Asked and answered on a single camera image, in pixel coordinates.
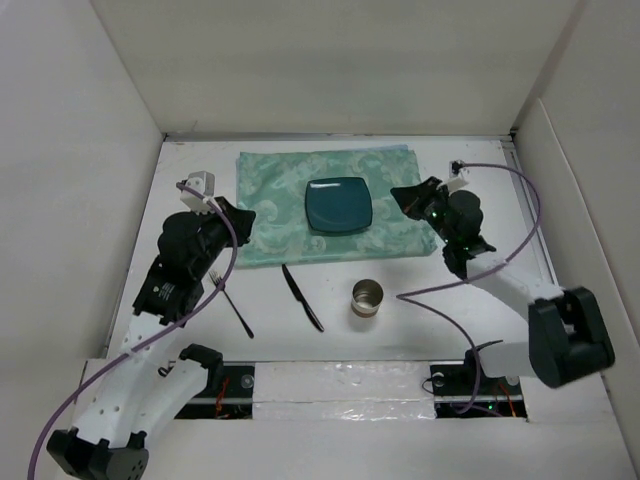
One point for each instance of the steel cup with cork base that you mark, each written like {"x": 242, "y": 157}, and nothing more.
{"x": 367, "y": 296}

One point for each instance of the black table knife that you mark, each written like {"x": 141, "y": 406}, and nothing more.
{"x": 300, "y": 298}

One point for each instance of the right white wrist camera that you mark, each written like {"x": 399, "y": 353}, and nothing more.
{"x": 457, "y": 178}

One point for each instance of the green patterned cloth placemat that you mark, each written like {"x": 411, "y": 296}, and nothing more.
{"x": 273, "y": 185}

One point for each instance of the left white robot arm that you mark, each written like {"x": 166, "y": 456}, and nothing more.
{"x": 134, "y": 401}

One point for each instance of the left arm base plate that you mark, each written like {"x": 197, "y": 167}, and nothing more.
{"x": 230, "y": 399}

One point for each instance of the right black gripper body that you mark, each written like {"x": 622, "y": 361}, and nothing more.
{"x": 432, "y": 214}

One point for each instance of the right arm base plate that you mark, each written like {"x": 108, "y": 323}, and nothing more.
{"x": 457, "y": 395}

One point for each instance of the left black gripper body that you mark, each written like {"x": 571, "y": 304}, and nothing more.
{"x": 215, "y": 243}

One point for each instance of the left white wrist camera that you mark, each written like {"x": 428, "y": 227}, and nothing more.
{"x": 196, "y": 190}

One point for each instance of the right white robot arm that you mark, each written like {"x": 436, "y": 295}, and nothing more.
{"x": 567, "y": 336}

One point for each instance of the black metal fork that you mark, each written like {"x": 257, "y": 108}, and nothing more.
{"x": 216, "y": 279}

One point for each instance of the teal square plate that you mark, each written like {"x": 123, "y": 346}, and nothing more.
{"x": 338, "y": 206}

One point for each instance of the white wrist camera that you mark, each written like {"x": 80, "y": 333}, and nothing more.
{"x": 196, "y": 190}
{"x": 457, "y": 178}

